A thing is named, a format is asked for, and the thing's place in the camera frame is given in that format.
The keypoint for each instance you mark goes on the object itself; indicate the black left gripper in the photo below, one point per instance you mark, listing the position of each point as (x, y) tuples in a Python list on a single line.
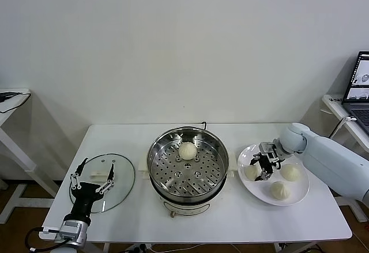
[(86, 192)]

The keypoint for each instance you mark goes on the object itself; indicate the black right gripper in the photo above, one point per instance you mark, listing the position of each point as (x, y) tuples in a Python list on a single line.
[(266, 166)]

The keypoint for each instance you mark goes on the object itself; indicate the white steamed baozi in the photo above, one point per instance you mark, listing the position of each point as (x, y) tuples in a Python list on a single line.
[(188, 151), (279, 191), (250, 173), (291, 173)]

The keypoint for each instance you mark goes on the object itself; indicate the round glass pot lid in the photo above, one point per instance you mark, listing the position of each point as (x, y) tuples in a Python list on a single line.
[(121, 178)]

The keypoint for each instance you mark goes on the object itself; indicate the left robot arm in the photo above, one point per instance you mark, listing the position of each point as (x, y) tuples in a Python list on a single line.
[(78, 235)]

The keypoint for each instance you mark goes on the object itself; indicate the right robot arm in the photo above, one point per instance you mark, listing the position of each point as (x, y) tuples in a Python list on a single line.
[(331, 158)]

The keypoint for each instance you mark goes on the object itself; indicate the perforated stainless steamer basket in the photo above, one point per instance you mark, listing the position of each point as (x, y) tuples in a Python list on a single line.
[(161, 160)]

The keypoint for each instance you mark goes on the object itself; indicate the white round plate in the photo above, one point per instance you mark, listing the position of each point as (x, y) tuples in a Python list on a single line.
[(248, 155)]

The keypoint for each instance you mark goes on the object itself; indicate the white side table with laptop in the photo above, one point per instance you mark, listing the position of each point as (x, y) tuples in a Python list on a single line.
[(334, 103)]

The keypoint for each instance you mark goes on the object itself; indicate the white side table with adapter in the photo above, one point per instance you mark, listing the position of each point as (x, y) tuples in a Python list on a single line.
[(17, 103)]

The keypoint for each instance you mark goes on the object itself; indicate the dark grey open laptop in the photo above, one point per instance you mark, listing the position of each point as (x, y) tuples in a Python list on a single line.
[(360, 114)]

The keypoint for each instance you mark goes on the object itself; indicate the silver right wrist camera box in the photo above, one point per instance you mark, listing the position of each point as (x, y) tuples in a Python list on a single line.
[(266, 150)]

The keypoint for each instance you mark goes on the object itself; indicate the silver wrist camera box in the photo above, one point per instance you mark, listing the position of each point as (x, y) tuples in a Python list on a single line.
[(266, 150), (73, 224)]

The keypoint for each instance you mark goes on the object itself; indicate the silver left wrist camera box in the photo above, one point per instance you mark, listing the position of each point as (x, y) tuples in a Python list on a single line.
[(73, 224)]

